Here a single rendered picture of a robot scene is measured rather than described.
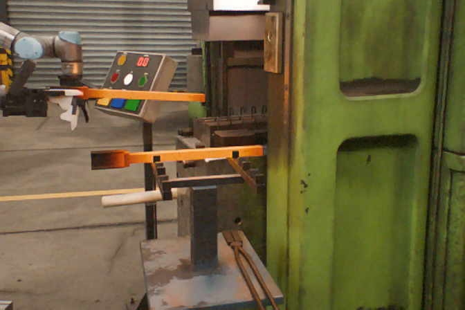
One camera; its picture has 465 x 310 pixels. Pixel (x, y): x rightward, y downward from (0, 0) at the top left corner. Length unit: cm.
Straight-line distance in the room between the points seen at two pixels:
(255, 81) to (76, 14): 774
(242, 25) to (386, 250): 86
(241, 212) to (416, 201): 54
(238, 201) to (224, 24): 58
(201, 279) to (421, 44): 91
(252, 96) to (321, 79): 68
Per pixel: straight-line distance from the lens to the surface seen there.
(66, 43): 210
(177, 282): 136
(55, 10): 977
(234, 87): 211
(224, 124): 183
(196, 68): 687
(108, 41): 970
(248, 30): 183
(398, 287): 190
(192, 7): 197
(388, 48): 167
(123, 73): 242
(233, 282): 135
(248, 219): 179
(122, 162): 144
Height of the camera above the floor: 133
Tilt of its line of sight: 12 degrees down
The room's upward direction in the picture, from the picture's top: straight up
